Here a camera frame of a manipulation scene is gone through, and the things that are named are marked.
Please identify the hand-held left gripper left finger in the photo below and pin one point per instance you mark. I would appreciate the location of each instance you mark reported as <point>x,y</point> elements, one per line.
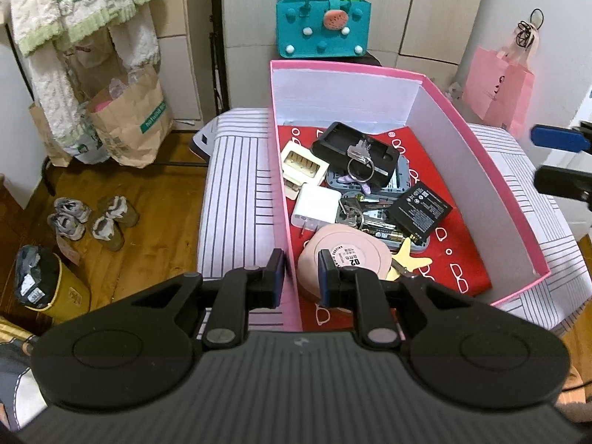
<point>277,282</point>

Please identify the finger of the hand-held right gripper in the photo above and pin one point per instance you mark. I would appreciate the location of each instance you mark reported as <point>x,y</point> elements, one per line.
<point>555,138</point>
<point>564,180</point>

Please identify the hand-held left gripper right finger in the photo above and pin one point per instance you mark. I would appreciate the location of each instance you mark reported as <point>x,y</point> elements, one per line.
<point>325,284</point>

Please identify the pink silver case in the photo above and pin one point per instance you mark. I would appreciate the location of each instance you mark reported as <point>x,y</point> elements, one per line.
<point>310,259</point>

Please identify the bunch of keys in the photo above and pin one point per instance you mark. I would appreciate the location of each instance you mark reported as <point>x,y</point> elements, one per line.
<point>354,212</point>

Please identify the small black gold battery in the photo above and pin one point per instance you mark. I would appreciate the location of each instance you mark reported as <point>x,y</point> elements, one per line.
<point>379,229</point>
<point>388,237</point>

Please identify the white charger plug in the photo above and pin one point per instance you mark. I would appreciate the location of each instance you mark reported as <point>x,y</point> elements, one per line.
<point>314,206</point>

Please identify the grey tray with batteries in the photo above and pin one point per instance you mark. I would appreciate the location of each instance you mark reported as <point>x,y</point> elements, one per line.
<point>377,216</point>

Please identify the yellow starfish clip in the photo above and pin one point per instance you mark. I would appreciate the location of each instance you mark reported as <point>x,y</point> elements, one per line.
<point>407,256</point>

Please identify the pink cardboard box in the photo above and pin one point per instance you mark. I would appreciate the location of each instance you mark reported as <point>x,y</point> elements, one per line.
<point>462,115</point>

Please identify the purple starfish clip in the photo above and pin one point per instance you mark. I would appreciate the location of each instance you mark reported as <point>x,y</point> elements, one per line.
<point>344,178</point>

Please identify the cream multi-plug adapter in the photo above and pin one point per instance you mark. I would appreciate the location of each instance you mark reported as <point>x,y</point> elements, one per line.
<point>296,155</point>

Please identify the black charger tray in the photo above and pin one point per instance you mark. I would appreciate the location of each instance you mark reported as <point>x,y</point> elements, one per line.
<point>333,141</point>

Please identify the pink shopping bag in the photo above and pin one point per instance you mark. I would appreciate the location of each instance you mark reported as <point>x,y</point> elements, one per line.
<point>495,88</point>

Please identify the striped tablecloth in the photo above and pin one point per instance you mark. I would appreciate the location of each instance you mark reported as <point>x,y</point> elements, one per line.
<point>240,194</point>

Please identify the clear plastic bag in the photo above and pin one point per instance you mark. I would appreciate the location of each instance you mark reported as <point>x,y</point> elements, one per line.
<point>454,92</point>

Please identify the red printed paper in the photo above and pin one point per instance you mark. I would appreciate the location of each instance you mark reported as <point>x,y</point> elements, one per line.
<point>458,249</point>

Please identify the beige wardrobe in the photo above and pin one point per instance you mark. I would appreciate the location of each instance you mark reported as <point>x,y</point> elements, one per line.
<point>439,9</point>

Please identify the grey brown slipper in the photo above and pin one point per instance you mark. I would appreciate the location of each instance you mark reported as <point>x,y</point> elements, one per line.
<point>107,233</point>
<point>69,208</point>
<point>64,227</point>
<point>118,210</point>

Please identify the yellow waste bin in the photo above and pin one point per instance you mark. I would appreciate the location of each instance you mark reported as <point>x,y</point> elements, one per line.
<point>69,296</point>

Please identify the brown paper bag green label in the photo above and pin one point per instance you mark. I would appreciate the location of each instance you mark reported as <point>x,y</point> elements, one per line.
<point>138,125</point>

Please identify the wooden wardrobe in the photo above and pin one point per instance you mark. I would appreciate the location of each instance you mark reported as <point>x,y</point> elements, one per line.
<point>185,78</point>

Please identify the green printed plastic bag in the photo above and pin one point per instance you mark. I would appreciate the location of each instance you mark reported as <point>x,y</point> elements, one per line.
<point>85,145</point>

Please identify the teal felt handbag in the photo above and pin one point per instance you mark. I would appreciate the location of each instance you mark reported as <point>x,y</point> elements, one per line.
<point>300,32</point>

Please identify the plain brown paper bag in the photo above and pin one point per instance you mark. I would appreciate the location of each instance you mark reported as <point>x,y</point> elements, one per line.
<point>44,134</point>

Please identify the dark printed cloth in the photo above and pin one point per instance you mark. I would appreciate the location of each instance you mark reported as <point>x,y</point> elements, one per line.
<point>18,379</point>

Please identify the fluffy cream green cardigan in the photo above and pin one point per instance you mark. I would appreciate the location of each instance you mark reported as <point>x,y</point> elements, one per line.
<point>46,9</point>

